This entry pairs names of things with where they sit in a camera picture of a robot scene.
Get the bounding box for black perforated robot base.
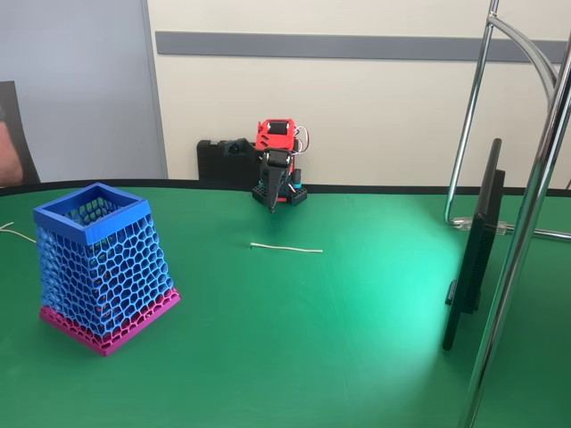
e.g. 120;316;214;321
252;181;310;207

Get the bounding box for blue and magenta mesh basket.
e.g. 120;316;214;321
33;182;183;358

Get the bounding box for black plastic case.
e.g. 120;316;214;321
196;138;261;181

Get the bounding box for clear plastic clip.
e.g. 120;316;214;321
451;215;515;235

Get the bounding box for black flat monitor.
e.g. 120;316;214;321
442;137;508;352

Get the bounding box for chrome tube stand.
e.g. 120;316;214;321
443;0;571;428

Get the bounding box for white and red servo cable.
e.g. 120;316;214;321
293;126;312;155

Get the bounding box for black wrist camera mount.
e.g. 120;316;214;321
224;137;258;161

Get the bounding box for grey wall rail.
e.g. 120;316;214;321
154;29;570;64

